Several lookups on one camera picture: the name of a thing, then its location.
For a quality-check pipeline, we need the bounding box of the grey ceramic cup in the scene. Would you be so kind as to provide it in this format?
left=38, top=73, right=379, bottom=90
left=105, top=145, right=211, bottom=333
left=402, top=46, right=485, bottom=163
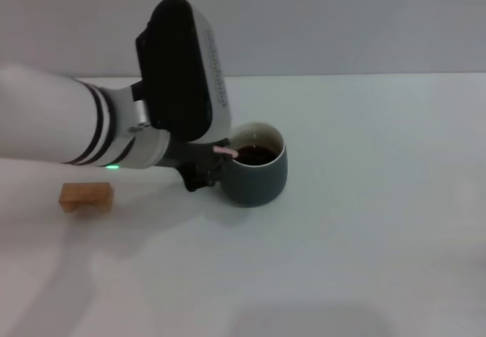
left=218, top=121, right=289, bottom=209

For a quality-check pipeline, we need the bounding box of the light wooden block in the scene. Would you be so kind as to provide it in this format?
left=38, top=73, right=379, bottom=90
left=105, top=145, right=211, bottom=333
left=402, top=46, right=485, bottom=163
left=58, top=182, right=115, bottom=214

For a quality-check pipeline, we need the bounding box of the pink handled metal spoon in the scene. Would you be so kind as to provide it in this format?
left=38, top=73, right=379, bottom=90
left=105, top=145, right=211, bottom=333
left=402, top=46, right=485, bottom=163
left=213, top=145, right=239, bottom=159

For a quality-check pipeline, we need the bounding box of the black white wrist camera box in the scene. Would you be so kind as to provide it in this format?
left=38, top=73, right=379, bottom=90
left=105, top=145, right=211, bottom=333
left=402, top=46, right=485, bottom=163
left=135, top=0, right=233, bottom=143

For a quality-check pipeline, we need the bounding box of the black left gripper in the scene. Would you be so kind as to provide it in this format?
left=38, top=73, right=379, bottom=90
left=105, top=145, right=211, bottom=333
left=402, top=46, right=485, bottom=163
left=163, top=136, right=233, bottom=194

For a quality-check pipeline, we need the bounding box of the dark coffee liquid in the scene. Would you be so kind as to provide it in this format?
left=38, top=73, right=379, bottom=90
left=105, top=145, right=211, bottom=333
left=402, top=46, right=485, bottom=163
left=235, top=145, right=280, bottom=165

